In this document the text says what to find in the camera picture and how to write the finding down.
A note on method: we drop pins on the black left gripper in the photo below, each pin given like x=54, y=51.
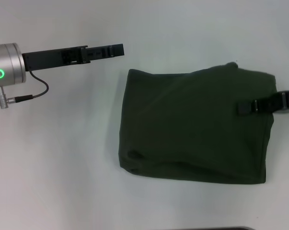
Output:
x=50, y=58

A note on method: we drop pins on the silver metal connector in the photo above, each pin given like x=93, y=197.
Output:
x=2, y=98

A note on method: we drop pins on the dark green FREE! t-shirt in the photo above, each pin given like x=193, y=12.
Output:
x=194, y=124

